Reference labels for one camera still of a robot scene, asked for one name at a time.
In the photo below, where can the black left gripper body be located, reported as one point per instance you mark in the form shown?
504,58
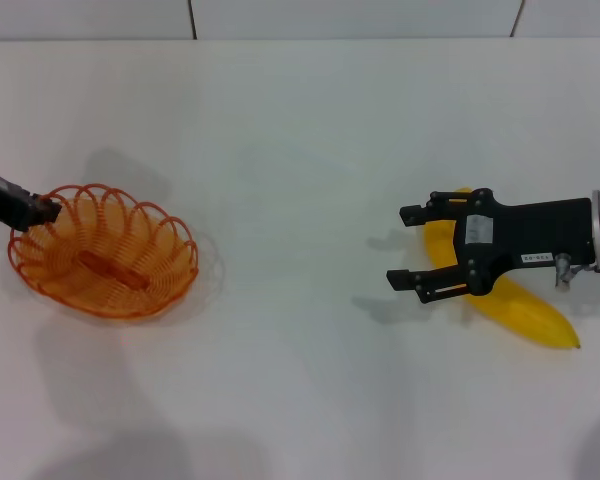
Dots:
2,200

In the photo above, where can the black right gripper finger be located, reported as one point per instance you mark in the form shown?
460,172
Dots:
401,279
412,215

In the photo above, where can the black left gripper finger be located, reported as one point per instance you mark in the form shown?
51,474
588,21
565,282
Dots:
40,219
45,204

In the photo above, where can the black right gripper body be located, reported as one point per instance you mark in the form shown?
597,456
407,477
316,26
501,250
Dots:
530,230

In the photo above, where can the yellow banana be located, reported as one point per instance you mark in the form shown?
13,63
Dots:
522,310

